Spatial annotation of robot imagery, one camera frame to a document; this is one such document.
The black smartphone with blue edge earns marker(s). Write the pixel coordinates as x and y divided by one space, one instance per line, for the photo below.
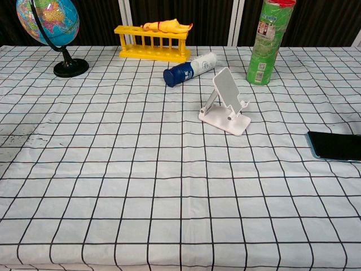
335 145

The white folding phone stand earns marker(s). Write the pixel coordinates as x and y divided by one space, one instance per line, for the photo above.
228 89

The globe on black stand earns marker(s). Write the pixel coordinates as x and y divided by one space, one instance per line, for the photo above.
56 19

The blue and white bottle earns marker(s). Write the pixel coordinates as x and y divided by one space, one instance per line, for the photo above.
180 74

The white black-grid tablecloth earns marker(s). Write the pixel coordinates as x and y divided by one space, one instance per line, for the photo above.
141 183

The yellow plastic test tube rack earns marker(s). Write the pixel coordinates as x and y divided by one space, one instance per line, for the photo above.
153 53

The yellow rubber chicken toy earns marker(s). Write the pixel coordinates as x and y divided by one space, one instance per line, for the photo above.
166 26

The green chips can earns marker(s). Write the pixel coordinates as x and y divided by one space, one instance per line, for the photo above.
268 50

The black curtain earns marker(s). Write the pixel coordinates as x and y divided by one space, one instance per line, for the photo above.
203 14

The white frame post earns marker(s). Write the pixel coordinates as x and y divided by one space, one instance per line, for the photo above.
357 38
235 22
125 14

